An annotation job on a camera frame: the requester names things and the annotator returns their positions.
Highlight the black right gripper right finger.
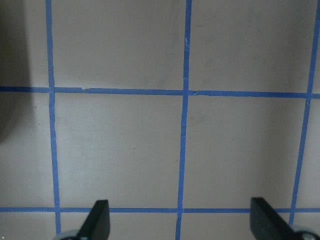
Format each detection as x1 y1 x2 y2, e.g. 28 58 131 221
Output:
250 197 300 240

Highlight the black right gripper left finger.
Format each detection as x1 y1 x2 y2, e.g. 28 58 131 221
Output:
75 200 111 240

